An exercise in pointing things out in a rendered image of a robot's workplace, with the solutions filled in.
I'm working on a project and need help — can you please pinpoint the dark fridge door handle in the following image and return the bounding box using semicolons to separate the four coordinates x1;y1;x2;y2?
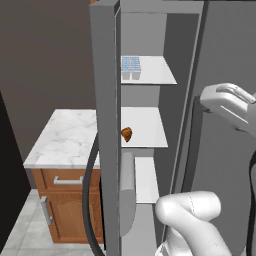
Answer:
180;95;205;195

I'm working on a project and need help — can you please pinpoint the grey fridge door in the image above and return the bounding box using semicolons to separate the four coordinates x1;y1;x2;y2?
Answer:
169;0;256;256

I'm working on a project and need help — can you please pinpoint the silver drawer handle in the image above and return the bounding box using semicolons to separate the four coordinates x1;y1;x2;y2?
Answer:
53;175;84;186

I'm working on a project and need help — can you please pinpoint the wooden cabinet with marble top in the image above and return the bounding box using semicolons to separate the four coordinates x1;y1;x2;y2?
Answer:
23;108;105;245

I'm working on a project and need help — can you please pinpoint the dark curved freezer door handle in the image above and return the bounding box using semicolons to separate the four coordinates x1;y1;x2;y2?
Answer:
81;132;107;256

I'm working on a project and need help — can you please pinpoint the white freezer shelf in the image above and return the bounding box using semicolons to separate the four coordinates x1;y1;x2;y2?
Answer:
120;55;178;85
120;106;169;149
134;156;161;205

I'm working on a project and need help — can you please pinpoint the grey fridge body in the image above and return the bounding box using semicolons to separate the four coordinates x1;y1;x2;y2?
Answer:
114;0;205;256

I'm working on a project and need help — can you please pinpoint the wooden drawer front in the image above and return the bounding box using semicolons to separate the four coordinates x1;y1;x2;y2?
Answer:
35;168;101;193

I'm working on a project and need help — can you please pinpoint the silver cupboard door handle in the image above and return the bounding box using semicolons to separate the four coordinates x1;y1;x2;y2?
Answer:
39;195;54;226

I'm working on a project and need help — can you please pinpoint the blue white ice cube tray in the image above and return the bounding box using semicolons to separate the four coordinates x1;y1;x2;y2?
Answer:
120;55;142;81

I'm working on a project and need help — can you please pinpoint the brown food piece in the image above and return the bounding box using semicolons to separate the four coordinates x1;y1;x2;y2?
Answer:
120;126;134;144

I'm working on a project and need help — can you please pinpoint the wooden cupboard door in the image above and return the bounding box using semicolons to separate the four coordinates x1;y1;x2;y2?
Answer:
42;191;104;243

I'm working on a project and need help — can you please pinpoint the grey freezer door bin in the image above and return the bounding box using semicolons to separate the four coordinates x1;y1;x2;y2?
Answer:
119;151;137;238

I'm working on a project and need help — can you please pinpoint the grey freezer door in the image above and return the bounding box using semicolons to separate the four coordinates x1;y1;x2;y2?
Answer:
88;0;122;256

